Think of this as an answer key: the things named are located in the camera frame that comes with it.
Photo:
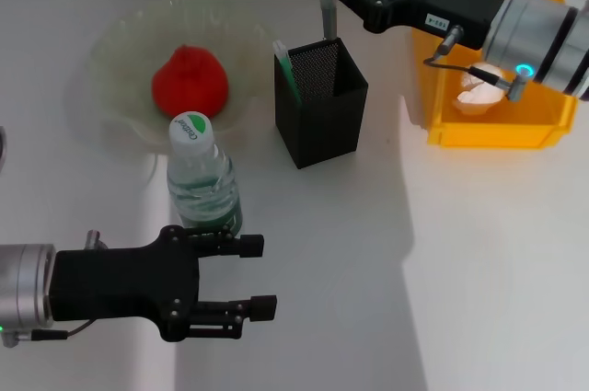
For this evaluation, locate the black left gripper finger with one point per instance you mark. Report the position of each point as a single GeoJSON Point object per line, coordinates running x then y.
{"type": "Point", "coordinates": [262, 308]}

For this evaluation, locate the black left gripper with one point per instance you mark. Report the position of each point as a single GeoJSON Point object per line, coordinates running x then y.
{"type": "Point", "coordinates": [115, 285]}

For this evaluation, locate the clear green-label water bottle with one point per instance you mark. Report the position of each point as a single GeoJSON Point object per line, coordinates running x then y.
{"type": "Point", "coordinates": [204, 188]}

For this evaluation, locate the mint green pen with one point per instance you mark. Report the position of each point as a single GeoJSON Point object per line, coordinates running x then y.
{"type": "Point", "coordinates": [287, 69]}

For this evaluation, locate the red knitted orange fruit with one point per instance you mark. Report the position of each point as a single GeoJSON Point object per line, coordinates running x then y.
{"type": "Point", "coordinates": [191, 83]}

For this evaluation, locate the white paper ball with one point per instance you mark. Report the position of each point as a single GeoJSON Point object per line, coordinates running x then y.
{"type": "Point", "coordinates": [474, 99]}

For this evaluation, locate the black mesh pen holder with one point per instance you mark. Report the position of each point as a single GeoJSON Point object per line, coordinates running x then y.
{"type": "Point", "coordinates": [322, 133]}

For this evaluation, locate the clear glass fruit plate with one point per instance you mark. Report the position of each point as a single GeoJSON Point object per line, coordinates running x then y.
{"type": "Point", "coordinates": [115, 64]}

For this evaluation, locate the yellow plastic bin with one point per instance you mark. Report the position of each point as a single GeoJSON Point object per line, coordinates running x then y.
{"type": "Point", "coordinates": [529, 110]}

